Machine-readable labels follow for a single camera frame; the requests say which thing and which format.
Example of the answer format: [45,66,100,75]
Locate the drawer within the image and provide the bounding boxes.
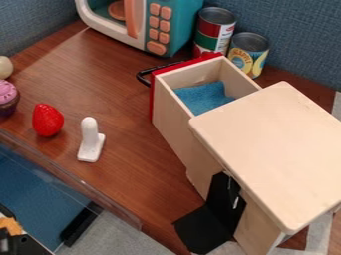
[134,53,264,173]

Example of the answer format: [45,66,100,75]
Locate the blue cloth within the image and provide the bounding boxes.
[172,80,237,117]

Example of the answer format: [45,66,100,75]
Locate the white toy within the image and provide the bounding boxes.
[76,116,107,164]

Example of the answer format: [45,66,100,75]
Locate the green and red toy can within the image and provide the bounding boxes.
[191,30,233,60]

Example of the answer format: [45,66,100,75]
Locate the toy microwave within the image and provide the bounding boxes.
[73,0,207,59]

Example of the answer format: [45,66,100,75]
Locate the yellow toy can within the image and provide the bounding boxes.
[226,31,272,80]

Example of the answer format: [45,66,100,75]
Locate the black clamp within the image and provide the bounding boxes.
[171,171,248,255]

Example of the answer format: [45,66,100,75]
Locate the red toy strawberry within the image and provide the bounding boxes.
[30,103,66,138]

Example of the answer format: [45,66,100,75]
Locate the purple toy cupcake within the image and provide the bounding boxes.
[0,79,22,118]

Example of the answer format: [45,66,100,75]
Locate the white toy egg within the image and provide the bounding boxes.
[0,55,15,81]

